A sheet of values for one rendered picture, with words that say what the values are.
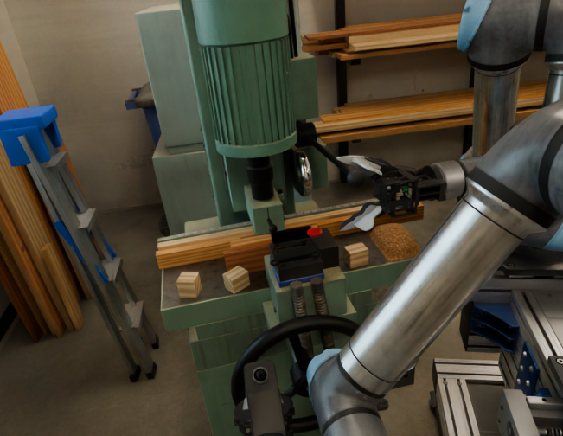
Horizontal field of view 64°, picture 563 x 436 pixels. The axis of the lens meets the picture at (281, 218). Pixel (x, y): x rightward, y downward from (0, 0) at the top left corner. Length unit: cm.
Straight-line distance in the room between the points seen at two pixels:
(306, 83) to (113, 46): 230
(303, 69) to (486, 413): 119
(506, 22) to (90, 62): 282
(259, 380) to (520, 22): 73
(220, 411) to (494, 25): 101
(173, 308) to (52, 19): 267
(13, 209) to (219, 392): 142
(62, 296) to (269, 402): 188
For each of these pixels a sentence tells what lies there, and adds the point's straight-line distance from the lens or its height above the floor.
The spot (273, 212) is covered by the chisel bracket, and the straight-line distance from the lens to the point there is 101.
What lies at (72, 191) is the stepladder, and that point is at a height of 84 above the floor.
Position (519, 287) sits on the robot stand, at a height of 73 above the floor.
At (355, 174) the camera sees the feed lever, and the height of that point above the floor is 117.
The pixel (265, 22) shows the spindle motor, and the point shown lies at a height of 141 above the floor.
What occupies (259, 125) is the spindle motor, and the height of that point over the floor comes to 123.
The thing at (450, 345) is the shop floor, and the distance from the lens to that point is 217.
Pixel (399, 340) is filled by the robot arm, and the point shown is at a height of 111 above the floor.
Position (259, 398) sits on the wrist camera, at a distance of 66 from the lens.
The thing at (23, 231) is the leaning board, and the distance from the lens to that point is 231.
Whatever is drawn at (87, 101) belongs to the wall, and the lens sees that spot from 345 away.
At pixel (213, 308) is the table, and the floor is 88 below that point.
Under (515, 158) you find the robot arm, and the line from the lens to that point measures 49.
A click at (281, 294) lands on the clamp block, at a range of 86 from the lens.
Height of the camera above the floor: 148
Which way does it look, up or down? 28 degrees down
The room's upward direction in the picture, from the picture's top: 6 degrees counter-clockwise
